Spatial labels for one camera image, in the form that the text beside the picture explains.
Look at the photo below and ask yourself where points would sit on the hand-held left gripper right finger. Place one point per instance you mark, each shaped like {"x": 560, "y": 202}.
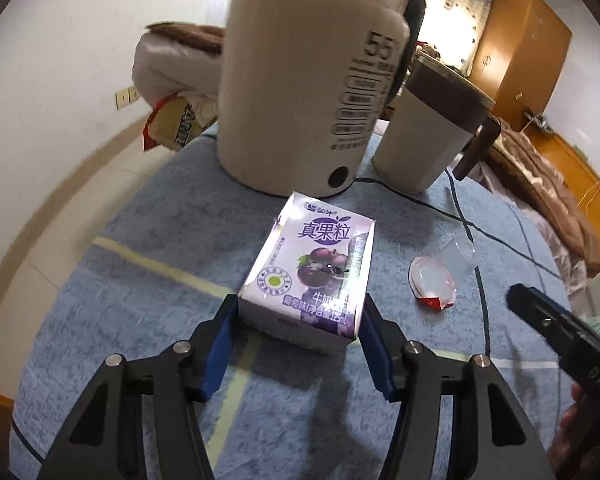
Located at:
{"x": 380, "y": 360}

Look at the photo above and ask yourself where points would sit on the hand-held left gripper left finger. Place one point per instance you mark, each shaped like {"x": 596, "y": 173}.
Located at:
{"x": 220, "y": 355}

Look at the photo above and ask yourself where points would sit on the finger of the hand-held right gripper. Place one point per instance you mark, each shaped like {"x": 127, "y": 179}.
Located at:
{"x": 540, "y": 315}

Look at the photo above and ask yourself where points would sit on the clear jelly cup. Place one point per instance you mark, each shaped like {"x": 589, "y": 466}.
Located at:
{"x": 437, "y": 280}

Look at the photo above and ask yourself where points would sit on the purple milk carton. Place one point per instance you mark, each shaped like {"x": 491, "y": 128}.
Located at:
{"x": 310, "y": 270}

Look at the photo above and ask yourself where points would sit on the person's right hand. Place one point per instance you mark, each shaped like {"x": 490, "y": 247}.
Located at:
{"x": 570, "y": 435}

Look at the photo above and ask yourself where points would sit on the blue checked tablecloth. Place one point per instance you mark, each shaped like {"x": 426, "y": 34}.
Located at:
{"x": 130, "y": 310}

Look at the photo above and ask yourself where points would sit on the brown blanket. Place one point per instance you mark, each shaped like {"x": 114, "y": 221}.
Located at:
{"x": 545, "y": 185}

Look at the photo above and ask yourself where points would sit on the wooden headboard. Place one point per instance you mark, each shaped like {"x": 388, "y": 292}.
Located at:
{"x": 580, "y": 170}

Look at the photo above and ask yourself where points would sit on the power strip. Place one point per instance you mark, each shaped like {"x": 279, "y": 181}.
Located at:
{"x": 540, "y": 122}

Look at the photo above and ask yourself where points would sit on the red yellow snack bag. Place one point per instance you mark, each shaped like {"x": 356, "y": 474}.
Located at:
{"x": 180, "y": 120}

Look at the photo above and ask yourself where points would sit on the wooden wardrobe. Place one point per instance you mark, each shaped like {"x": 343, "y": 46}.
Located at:
{"x": 520, "y": 50}

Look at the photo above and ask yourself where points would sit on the beige electric kettle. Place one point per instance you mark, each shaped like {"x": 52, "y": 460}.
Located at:
{"x": 290, "y": 85}

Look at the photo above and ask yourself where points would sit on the folded pink quilt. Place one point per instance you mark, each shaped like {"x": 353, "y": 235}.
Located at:
{"x": 180, "y": 65}

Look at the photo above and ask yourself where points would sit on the heart print curtain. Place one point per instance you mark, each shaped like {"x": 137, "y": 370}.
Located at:
{"x": 455, "y": 5}

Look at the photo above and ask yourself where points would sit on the wall socket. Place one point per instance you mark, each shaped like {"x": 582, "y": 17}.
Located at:
{"x": 127, "y": 97}

